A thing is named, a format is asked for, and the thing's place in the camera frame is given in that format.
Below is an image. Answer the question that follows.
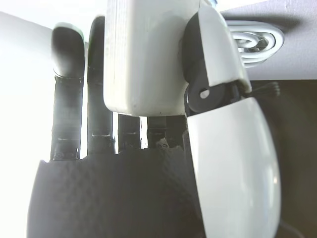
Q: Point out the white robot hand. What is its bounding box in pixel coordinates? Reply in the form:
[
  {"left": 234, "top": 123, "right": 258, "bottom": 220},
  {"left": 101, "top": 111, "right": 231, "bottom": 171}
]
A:
[{"left": 26, "top": 4, "right": 282, "bottom": 238}]

